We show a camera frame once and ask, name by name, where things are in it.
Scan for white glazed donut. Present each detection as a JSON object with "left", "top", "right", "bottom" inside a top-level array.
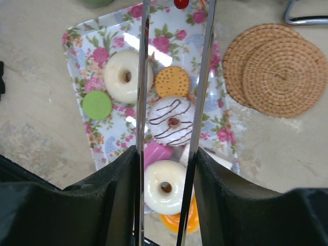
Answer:
[
  {"left": 144, "top": 160, "right": 187, "bottom": 215},
  {"left": 104, "top": 50, "right": 139, "bottom": 104}
]

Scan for pink wafer sweet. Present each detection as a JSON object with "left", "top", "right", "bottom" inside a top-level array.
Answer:
[{"left": 144, "top": 141, "right": 174, "bottom": 170}]

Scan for floral serving tray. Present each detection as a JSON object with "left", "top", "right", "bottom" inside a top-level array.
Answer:
[{"left": 62, "top": 1, "right": 237, "bottom": 169}]

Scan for orange round biscuit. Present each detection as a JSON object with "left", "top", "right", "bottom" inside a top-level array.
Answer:
[{"left": 154, "top": 66, "right": 191, "bottom": 98}]

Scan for woven rattan coaster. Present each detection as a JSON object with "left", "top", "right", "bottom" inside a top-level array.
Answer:
[
  {"left": 242, "top": 38, "right": 327, "bottom": 118},
  {"left": 223, "top": 24, "right": 302, "bottom": 108}
]

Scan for green ceramic cup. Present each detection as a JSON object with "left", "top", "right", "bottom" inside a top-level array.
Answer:
[{"left": 79, "top": 0, "right": 113, "bottom": 8}]

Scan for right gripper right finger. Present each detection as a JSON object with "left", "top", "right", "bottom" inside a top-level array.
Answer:
[{"left": 194, "top": 150, "right": 327, "bottom": 245}]

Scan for green macaron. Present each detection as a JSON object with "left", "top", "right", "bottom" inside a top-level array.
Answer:
[{"left": 82, "top": 90, "right": 112, "bottom": 120}]

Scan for black poker chip case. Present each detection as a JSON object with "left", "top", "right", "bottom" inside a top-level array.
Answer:
[{"left": 283, "top": 0, "right": 328, "bottom": 26}]

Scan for chocolate layered cake slice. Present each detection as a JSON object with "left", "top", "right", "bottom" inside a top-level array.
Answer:
[{"left": 173, "top": 0, "right": 205, "bottom": 9}]

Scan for metal tongs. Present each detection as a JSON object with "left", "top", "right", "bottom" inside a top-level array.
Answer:
[{"left": 134, "top": 1, "right": 217, "bottom": 245}]

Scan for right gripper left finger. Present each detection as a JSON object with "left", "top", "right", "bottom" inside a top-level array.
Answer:
[{"left": 1, "top": 147, "right": 136, "bottom": 245}]

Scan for chocolate drizzled white donut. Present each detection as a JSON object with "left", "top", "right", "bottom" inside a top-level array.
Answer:
[{"left": 148, "top": 96, "right": 195, "bottom": 147}]

